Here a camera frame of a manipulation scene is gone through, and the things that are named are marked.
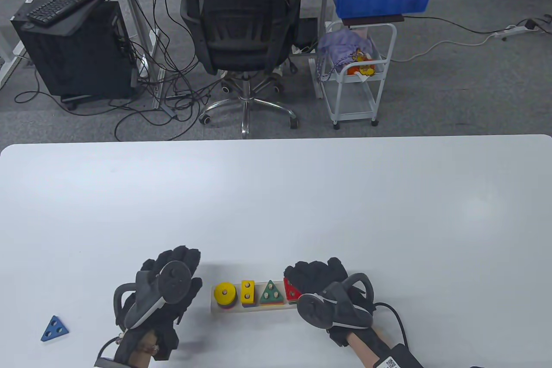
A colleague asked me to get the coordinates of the tangle of black cables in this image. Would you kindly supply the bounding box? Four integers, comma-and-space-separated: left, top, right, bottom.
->
14, 0, 225, 141

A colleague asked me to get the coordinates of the red square block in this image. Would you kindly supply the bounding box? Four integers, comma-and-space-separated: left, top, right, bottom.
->
283, 277, 302, 303

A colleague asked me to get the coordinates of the black bag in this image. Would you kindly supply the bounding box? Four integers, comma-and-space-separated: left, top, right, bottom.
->
292, 17, 320, 53

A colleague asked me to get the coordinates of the person's right hand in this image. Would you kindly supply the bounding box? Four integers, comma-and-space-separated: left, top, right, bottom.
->
284, 257, 376, 348

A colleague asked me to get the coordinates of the black tracking controller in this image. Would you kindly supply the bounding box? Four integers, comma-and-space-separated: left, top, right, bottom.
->
113, 261, 192, 330
297, 272, 375, 330

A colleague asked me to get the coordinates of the white power strip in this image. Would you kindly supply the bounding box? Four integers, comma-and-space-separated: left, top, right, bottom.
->
493, 24, 540, 39

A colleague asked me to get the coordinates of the black keyboard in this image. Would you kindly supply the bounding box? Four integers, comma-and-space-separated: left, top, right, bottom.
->
26, 0, 111, 26

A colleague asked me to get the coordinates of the black computer tower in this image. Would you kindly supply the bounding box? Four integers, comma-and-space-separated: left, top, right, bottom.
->
10, 0, 139, 111

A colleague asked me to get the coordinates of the black floor cable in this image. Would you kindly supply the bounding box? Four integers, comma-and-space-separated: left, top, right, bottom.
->
403, 16, 552, 36

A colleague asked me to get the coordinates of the white desk foot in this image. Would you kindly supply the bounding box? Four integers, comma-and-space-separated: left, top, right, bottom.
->
0, 38, 27, 89

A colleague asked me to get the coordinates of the white desk frame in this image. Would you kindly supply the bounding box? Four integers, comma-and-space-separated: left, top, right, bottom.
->
93, 0, 166, 110

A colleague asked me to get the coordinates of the brown board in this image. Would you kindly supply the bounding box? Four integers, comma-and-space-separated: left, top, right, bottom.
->
342, 14, 405, 26

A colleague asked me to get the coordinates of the white floor cable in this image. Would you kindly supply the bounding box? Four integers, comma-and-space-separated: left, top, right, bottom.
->
393, 31, 501, 62

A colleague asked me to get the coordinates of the purple cloth bag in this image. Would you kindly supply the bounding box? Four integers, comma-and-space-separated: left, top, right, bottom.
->
316, 28, 373, 82

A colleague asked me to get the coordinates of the orange plush toy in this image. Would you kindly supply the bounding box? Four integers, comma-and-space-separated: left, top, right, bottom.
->
347, 50, 376, 78

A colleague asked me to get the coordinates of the blue triangle block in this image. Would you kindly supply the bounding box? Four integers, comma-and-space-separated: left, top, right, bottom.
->
41, 315, 69, 342

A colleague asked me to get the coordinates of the yellow round block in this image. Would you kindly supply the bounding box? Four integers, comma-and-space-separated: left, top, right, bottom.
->
213, 283, 236, 305

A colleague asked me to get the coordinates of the person's left forearm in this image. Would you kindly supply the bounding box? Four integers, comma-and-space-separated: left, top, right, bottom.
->
129, 329, 158, 368

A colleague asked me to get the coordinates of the green triangle block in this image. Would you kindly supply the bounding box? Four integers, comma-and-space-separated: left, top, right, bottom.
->
259, 280, 284, 304

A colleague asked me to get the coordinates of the black glove cable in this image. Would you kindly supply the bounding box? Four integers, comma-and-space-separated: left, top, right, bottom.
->
94, 336, 125, 364
373, 302, 409, 349

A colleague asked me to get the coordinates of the person's right forearm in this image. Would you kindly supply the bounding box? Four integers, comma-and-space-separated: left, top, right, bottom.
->
347, 329, 414, 368

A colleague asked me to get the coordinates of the person's left hand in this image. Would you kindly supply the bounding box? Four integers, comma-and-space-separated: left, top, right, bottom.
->
121, 246, 203, 361

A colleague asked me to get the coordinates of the white utility cart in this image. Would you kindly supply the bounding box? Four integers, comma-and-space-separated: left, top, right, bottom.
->
320, 21, 398, 130

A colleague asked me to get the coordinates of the wooden post board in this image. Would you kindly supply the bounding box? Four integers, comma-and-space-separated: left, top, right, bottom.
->
210, 280, 302, 315

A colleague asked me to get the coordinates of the black mesh office chair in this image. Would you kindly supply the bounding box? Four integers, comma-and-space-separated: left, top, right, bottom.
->
171, 0, 302, 139

